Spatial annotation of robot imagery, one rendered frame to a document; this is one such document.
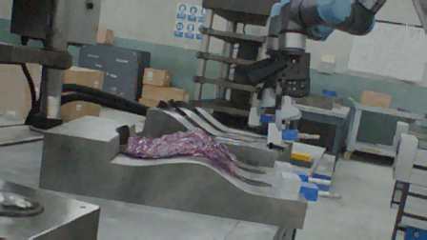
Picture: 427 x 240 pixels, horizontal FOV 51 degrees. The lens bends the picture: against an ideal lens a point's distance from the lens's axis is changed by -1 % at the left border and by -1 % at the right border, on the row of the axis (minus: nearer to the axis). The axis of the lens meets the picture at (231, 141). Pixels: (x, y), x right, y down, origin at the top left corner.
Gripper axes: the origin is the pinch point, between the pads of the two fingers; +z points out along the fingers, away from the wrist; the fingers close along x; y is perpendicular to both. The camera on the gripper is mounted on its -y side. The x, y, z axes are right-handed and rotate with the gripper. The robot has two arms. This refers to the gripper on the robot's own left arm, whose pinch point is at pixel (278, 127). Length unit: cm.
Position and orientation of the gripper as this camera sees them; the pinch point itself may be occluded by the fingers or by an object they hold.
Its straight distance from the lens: 119.9
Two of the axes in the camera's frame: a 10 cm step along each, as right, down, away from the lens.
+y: 9.6, 0.6, -2.6
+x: 2.6, 0.3, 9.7
